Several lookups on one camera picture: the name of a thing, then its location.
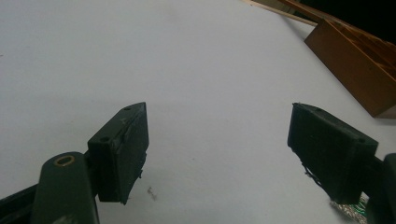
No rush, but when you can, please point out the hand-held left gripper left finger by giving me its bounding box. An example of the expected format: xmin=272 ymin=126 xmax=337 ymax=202
xmin=87 ymin=102 xmax=150 ymax=205

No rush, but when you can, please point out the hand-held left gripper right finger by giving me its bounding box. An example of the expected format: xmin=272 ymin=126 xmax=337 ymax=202
xmin=287 ymin=102 xmax=380 ymax=205

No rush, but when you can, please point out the shiny green foil wrapper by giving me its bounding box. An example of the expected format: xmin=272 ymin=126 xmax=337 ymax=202
xmin=330 ymin=195 xmax=370 ymax=224

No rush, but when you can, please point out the brown wooden box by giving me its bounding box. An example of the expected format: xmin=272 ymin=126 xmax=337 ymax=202
xmin=277 ymin=0 xmax=396 ymax=119

